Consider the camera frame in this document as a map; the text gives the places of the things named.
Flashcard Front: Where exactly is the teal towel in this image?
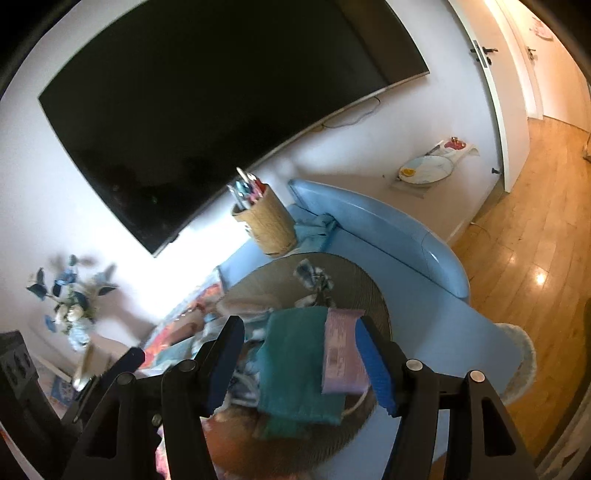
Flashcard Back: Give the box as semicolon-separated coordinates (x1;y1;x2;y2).
255;305;345;425

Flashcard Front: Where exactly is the black television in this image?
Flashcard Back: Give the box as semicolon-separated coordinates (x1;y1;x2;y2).
38;0;430;258

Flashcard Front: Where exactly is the round woven basket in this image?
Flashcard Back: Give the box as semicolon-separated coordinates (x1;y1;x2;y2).
203;251;393;476

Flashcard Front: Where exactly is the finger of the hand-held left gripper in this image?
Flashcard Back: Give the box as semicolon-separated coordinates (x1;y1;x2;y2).
69;346;147;421

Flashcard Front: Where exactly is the white door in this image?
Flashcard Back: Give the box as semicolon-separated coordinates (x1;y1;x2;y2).
448;0;531;192

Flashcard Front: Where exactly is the white rectangular tray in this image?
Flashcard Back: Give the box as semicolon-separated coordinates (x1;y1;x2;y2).
425;137;480;162

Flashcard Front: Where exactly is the black door handle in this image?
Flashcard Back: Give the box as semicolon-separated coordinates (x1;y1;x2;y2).
470;41;499;65

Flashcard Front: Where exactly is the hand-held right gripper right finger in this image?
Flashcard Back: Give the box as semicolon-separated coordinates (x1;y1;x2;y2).
355;315;541;480

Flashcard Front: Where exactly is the artificial flower bouquet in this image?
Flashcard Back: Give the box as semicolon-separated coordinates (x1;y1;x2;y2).
25;254;118;349

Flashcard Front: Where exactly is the woven pen holder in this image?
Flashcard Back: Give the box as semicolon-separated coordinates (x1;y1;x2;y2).
231;187;297;257

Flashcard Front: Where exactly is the round white plate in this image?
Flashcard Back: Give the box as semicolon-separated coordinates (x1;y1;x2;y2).
398;155;453;185

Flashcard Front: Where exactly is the lilac cloth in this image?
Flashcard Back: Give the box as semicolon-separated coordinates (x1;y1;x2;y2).
321;307;372;395

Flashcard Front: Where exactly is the black and white striped cloth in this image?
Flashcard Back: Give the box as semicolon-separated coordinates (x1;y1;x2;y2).
294;259;335;308

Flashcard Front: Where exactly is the bundle of pens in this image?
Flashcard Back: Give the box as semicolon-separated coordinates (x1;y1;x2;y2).
227;167;269;210

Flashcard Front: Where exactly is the orange brown soft cloth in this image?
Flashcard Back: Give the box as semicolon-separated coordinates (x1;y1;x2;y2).
203;410;278;464

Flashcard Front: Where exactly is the floral blanket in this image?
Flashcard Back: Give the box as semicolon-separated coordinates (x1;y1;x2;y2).
139;270;227;370

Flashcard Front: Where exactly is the thin dark cable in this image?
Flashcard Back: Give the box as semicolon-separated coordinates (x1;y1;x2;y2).
321;96;382;129

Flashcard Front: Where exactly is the beige cloth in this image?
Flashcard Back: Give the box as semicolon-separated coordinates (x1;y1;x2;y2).
221;295;274;324

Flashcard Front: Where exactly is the small teal cloth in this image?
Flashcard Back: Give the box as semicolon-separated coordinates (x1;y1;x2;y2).
294;213;338;252

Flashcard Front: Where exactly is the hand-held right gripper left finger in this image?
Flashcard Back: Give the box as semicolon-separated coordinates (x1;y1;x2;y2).
60;315;246;480

